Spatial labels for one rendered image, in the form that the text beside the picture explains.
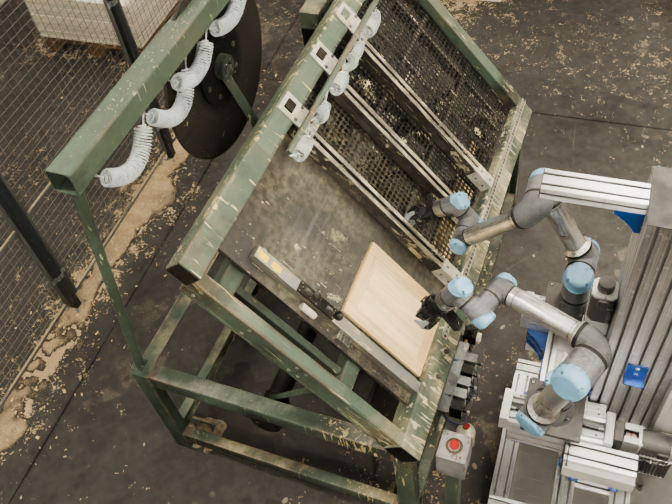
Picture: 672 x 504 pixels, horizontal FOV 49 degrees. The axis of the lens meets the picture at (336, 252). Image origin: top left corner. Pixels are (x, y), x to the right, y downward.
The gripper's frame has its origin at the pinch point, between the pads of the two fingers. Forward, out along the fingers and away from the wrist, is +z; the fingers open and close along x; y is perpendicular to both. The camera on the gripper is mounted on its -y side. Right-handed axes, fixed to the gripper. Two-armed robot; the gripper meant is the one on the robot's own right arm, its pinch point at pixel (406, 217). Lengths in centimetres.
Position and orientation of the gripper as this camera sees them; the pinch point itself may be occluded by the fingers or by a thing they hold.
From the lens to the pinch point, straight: 340.1
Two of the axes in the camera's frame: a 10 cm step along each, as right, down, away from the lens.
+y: -3.6, 7.6, -5.5
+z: -6.4, 2.3, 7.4
